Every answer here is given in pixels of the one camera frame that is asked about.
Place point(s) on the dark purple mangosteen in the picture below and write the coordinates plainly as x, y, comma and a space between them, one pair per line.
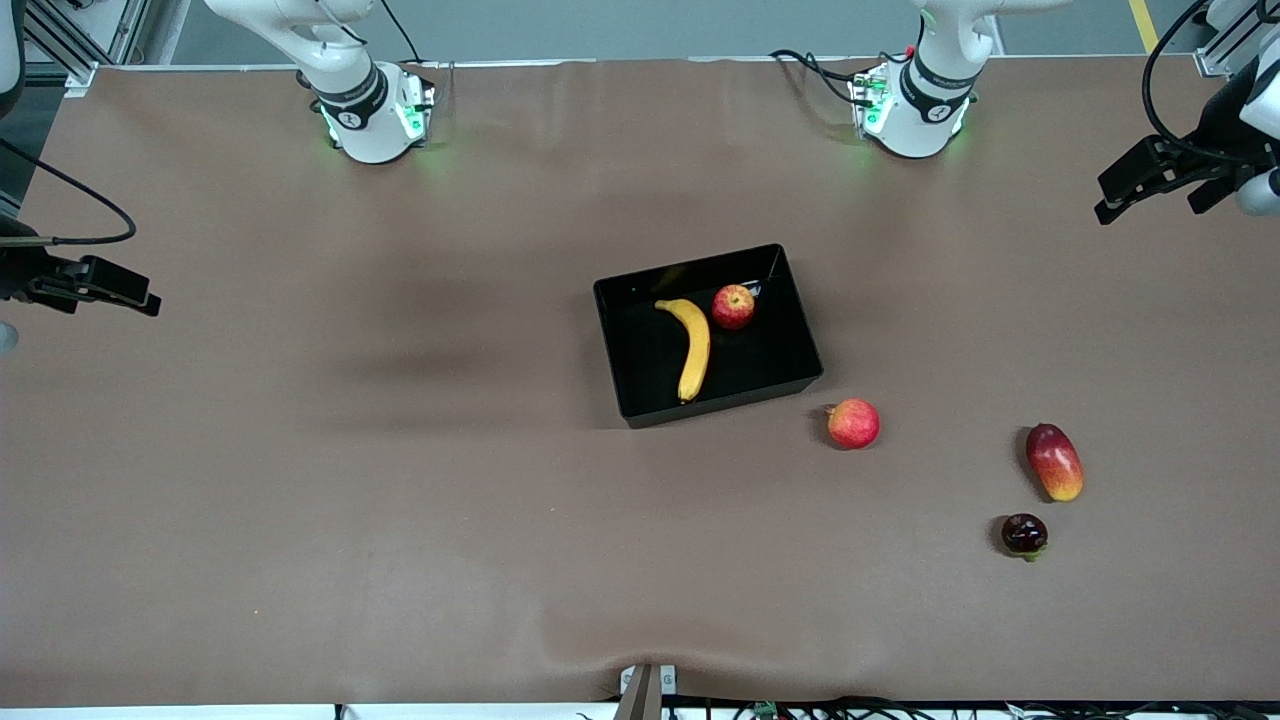
1024, 534

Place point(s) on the red yellow mango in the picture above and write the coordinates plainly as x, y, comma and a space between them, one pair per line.
1055, 462

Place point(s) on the brown table mat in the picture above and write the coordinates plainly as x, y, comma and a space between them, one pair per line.
300, 500

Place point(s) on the aluminium frame with black rails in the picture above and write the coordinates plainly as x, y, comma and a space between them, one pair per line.
128, 28

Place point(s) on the black plastic box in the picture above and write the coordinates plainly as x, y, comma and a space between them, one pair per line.
760, 360

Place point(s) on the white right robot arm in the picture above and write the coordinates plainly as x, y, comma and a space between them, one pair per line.
370, 120

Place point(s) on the pinkish red apple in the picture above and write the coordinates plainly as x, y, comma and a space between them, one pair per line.
853, 424

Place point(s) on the silver aluminium frame post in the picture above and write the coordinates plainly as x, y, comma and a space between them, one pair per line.
1222, 55

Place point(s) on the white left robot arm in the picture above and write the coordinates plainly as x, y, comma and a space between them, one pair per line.
925, 110

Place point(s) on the yellow banana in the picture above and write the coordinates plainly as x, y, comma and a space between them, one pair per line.
697, 350

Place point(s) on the grey bracket with brown post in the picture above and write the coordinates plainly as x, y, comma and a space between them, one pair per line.
645, 695

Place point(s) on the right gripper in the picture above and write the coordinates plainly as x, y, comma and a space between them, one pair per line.
22, 272

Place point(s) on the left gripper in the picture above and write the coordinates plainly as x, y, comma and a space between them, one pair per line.
1216, 128

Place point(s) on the dark red apple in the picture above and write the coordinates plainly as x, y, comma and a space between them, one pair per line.
733, 307

